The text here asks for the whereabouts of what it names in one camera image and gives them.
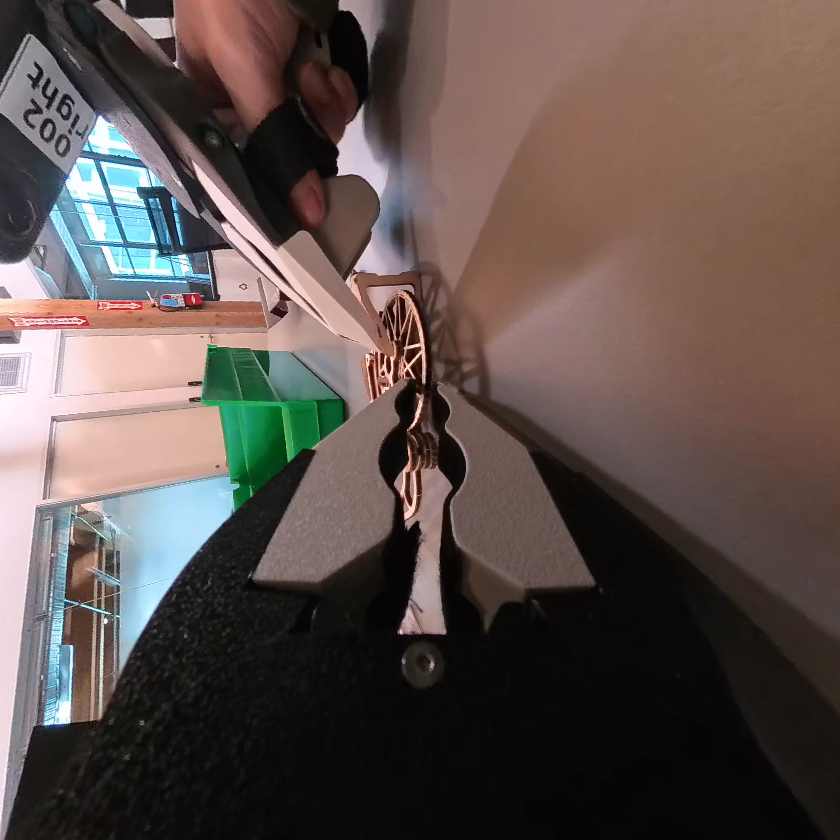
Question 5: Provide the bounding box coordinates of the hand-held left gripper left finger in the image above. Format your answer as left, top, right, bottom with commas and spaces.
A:
252, 378, 421, 631

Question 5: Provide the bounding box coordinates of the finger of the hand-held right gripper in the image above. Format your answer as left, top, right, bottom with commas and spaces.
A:
196, 164, 396, 357
220, 222, 376, 347

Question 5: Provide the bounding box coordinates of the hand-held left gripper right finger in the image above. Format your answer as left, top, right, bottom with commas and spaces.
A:
433, 384, 597, 631

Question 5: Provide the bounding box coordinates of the wooden bicycle wheel model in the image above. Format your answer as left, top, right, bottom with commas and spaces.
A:
346, 269, 439, 522

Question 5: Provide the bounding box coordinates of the grey desk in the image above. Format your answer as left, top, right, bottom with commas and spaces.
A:
262, 0, 840, 840

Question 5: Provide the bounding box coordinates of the person's right hand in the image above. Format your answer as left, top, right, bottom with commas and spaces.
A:
176, 0, 361, 227

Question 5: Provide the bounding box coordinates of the large grid window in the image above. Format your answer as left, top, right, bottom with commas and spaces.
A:
52, 118, 217, 280

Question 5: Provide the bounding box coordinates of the green plastic bin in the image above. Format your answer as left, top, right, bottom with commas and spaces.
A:
200, 344, 345, 509

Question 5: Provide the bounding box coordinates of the white door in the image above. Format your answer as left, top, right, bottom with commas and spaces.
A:
56, 331, 270, 395
46, 407, 234, 500

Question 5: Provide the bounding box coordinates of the wooden support post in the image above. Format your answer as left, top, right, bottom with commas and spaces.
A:
0, 298, 270, 332

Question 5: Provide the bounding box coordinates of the glass partition wall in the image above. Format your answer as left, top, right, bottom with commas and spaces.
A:
20, 476, 237, 723

